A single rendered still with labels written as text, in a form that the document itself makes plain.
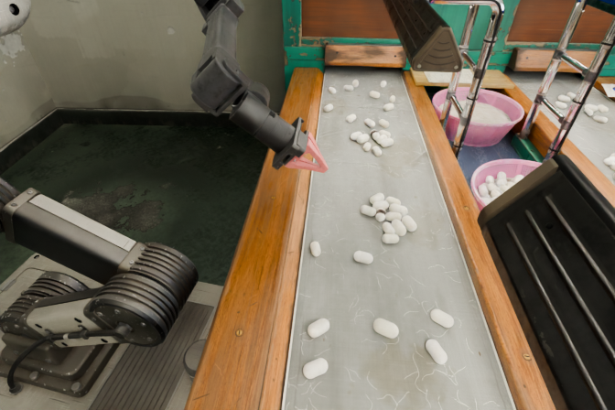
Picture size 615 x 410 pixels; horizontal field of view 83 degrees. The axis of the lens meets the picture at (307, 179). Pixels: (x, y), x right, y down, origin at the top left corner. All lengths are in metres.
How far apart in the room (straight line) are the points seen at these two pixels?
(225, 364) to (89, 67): 2.51
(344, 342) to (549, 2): 1.31
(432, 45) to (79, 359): 0.89
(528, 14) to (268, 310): 1.31
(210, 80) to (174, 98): 2.08
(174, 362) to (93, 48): 2.23
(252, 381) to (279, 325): 0.09
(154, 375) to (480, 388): 0.63
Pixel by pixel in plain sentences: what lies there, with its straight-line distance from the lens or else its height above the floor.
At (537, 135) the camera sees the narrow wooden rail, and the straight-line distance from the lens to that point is 1.20.
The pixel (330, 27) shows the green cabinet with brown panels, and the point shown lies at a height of 0.91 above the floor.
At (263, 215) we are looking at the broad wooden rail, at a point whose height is 0.76.
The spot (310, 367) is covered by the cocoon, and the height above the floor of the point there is 0.76.
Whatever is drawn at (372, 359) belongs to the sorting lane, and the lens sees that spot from 0.57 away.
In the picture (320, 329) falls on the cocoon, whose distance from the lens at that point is 0.56.
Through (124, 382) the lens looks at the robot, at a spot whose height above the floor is 0.48.
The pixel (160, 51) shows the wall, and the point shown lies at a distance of 2.57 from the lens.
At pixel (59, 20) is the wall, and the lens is 2.83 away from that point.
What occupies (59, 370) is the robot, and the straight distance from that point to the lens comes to 0.93.
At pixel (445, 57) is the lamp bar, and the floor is 1.07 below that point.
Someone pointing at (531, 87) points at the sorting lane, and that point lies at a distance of 1.55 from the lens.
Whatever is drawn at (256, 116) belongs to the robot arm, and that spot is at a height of 0.97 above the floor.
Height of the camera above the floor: 1.25
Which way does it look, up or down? 37 degrees down
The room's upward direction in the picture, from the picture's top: straight up
